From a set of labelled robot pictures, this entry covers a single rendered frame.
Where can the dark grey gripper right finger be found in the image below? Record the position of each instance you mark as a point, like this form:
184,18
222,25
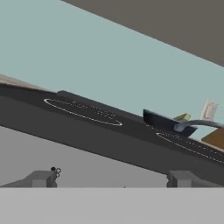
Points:
180,178

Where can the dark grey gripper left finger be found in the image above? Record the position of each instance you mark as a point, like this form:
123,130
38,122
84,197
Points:
42,179

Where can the dark blue pan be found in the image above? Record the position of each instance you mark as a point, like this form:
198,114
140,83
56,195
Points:
163,122

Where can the black hob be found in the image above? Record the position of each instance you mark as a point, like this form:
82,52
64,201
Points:
96,128

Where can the grey range hood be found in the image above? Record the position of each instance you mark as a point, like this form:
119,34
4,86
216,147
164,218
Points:
163,23

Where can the white wall socket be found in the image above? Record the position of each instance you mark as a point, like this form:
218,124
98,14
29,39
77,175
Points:
209,110

